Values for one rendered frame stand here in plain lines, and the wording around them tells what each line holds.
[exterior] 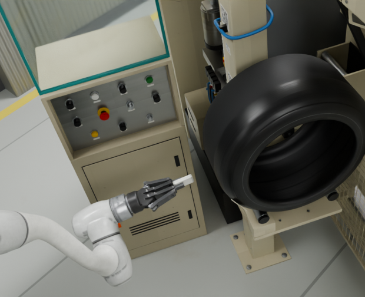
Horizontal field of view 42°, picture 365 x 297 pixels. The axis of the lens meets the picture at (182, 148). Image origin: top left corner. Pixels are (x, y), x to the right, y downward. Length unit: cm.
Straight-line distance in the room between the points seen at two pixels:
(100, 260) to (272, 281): 136
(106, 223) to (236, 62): 73
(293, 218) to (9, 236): 114
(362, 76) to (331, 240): 117
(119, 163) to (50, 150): 149
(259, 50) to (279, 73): 25
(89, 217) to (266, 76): 75
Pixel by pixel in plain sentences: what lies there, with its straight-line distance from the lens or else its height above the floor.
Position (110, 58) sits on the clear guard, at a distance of 196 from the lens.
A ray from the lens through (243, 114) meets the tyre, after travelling 150.
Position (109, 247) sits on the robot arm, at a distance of 163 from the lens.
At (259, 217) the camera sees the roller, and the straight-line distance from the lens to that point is 183.
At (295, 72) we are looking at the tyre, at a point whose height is 145.
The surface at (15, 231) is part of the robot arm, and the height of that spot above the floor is 150.
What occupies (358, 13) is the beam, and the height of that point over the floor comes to 166.
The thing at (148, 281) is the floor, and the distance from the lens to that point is 281.
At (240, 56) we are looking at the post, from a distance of 176.
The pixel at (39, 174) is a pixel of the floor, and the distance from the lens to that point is 358.
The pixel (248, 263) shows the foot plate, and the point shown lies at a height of 1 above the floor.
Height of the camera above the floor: 240
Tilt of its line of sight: 45 degrees down
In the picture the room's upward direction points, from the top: 13 degrees counter-clockwise
